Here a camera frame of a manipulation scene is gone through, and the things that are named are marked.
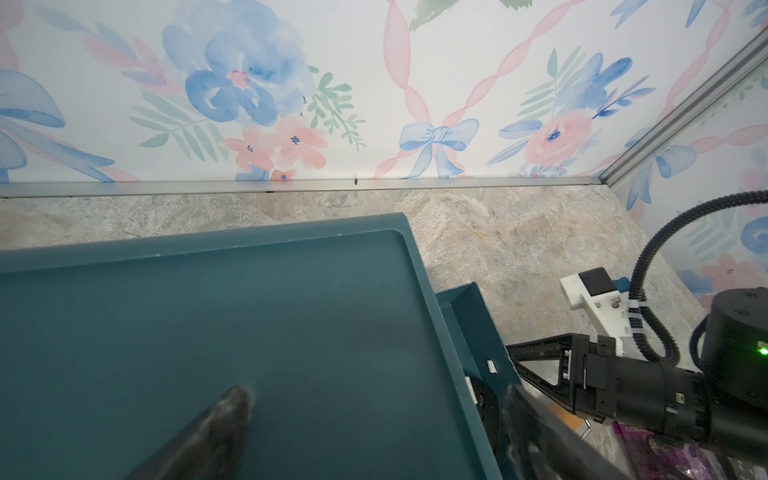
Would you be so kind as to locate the purple snack bag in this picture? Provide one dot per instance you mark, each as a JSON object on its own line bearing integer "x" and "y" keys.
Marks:
{"x": 650, "y": 458}

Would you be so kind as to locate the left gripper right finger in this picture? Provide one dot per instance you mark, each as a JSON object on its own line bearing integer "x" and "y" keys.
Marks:
{"x": 540, "y": 446}

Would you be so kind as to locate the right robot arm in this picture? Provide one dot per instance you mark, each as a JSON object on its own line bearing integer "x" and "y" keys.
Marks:
{"x": 722, "y": 407}

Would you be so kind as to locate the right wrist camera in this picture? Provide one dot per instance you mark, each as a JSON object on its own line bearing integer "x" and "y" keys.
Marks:
{"x": 595, "y": 294}

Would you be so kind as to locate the teal drawer cabinet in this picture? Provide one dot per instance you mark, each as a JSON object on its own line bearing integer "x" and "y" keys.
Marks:
{"x": 109, "y": 349}

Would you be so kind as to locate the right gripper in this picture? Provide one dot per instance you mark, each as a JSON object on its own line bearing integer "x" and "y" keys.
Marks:
{"x": 666, "y": 400}

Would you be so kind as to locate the teal drawer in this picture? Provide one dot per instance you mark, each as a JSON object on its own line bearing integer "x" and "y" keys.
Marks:
{"x": 480, "y": 350}

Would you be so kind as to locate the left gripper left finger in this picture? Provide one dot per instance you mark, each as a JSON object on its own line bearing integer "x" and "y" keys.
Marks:
{"x": 210, "y": 447}

